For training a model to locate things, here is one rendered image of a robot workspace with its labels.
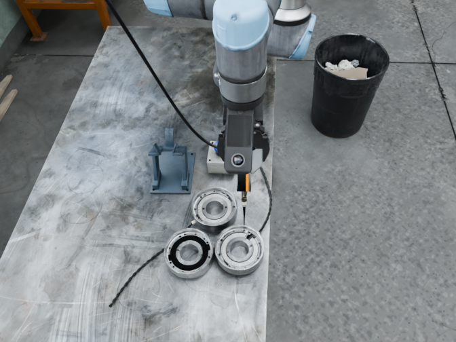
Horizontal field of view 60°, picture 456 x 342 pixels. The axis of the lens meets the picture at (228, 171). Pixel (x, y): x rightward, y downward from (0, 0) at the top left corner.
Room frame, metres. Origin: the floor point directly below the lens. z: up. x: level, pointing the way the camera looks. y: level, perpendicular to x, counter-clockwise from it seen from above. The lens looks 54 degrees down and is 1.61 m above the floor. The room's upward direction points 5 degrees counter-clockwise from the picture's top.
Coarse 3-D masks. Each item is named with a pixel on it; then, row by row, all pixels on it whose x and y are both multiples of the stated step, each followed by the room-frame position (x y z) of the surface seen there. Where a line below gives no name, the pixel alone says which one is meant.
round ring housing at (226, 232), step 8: (224, 232) 0.41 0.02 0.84; (232, 232) 0.41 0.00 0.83; (240, 232) 0.41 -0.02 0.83; (256, 232) 0.40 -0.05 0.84; (216, 240) 0.39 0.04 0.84; (232, 240) 0.39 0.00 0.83; (240, 240) 0.39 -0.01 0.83; (248, 240) 0.39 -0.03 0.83; (256, 240) 0.39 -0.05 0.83; (216, 248) 0.37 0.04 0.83; (232, 248) 0.38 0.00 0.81; (248, 248) 0.37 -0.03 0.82; (264, 248) 0.36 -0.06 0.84; (216, 256) 0.35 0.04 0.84; (232, 256) 0.35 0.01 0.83; (248, 256) 0.35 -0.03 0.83; (224, 264) 0.33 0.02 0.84; (256, 264) 0.33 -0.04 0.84; (232, 272) 0.32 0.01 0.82; (240, 272) 0.32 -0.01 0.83; (248, 272) 0.32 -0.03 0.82
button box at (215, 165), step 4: (212, 148) 0.64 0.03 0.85; (208, 152) 0.63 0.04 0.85; (212, 152) 0.63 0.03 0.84; (216, 152) 0.62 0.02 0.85; (208, 156) 0.62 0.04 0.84; (212, 156) 0.62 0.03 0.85; (216, 156) 0.61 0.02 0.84; (208, 160) 0.60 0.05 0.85; (212, 160) 0.60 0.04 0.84; (216, 160) 0.60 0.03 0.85; (220, 160) 0.60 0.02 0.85; (208, 164) 0.60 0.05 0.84; (212, 164) 0.60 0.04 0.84; (216, 164) 0.59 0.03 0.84; (220, 164) 0.59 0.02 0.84; (208, 168) 0.60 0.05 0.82; (212, 168) 0.60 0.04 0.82; (216, 168) 0.59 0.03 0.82; (220, 168) 0.59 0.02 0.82; (224, 168) 0.59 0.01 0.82; (208, 172) 0.60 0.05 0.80; (212, 172) 0.60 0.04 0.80; (216, 172) 0.59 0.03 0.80; (220, 172) 0.59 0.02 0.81; (224, 172) 0.59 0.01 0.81
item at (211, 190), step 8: (200, 192) 0.51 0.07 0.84; (208, 192) 0.52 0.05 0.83; (216, 192) 0.52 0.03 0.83; (224, 192) 0.52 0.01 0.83; (200, 200) 0.50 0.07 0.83; (208, 200) 0.50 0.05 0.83; (216, 200) 0.50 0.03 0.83; (232, 200) 0.49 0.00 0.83; (192, 208) 0.47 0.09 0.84; (208, 208) 0.49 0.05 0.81; (224, 208) 0.47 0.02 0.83; (232, 208) 0.47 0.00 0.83; (208, 216) 0.45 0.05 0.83; (216, 216) 0.45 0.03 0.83; (232, 216) 0.44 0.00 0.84; (200, 224) 0.44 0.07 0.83; (208, 224) 0.43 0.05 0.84; (216, 224) 0.43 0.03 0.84; (224, 224) 0.43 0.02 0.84
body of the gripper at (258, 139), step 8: (224, 104) 0.52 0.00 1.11; (232, 104) 0.46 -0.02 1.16; (240, 104) 0.46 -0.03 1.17; (248, 104) 0.46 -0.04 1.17; (256, 104) 0.46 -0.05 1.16; (224, 112) 0.50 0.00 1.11; (256, 112) 0.50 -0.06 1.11; (224, 120) 0.48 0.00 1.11; (256, 120) 0.48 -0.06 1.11; (224, 128) 0.47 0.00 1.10; (256, 128) 0.46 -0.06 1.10; (264, 128) 0.47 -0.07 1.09; (224, 136) 0.46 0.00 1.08; (256, 136) 0.46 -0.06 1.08; (256, 144) 0.46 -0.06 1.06
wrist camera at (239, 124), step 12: (228, 108) 0.47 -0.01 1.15; (228, 120) 0.45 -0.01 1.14; (240, 120) 0.45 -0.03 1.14; (252, 120) 0.45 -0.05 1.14; (228, 132) 0.43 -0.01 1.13; (240, 132) 0.43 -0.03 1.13; (252, 132) 0.43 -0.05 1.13; (228, 144) 0.42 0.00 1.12; (240, 144) 0.42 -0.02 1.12; (252, 144) 0.42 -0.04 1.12; (228, 156) 0.40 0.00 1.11; (240, 156) 0.40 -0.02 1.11; (228, 168) 0.38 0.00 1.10; (240, 168) 0.38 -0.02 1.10
